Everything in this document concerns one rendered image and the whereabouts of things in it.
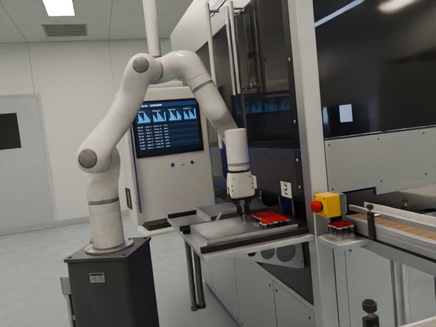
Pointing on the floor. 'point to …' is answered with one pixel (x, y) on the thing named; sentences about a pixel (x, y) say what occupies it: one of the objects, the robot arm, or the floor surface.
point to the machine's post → (313, 156)
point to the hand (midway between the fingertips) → (242, 209)
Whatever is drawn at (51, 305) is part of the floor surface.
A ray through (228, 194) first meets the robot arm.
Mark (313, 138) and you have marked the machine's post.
